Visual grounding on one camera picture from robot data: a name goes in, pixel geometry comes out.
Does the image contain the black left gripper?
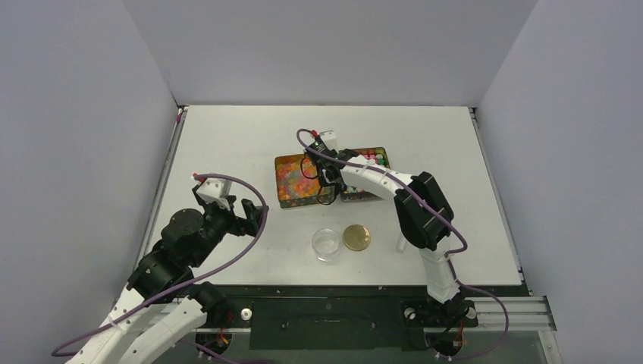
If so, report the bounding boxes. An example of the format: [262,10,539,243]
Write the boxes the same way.
[190,195,268,267]

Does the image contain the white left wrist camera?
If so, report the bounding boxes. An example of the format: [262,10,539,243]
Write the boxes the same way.
[193,176,231,210]

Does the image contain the clear round plastic container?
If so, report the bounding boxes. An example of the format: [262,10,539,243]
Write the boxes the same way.
[311,228,340,262]

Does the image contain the gold round lid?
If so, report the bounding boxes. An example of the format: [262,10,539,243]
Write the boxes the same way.
[342,224,371,252]

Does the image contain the tin of translucent star candies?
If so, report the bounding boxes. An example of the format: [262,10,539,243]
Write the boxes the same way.
[274,154,320,209]

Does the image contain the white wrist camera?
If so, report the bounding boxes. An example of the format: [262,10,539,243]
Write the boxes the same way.
[193,176,231,210]
[319,130,338,149]

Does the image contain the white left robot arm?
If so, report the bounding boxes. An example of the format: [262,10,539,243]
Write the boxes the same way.
[69,192,268,363]

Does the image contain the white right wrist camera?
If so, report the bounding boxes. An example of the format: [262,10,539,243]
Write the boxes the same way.
[319,130,338,149]

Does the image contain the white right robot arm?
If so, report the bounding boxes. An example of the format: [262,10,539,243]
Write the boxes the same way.
[304,137,459,324]

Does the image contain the clear plastic scoop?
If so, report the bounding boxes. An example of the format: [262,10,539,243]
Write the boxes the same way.
[395,234,406,253]

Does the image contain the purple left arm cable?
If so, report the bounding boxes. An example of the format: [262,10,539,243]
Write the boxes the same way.
[50,174,268,360]

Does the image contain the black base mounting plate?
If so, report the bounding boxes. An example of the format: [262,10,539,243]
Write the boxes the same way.
[203,285,526,351]

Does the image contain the aluminium rail frame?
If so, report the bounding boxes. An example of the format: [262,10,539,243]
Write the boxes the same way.
[472,296,557,331]

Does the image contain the tin of pastel star candies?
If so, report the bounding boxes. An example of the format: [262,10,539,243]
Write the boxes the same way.
[340,147,390,202]

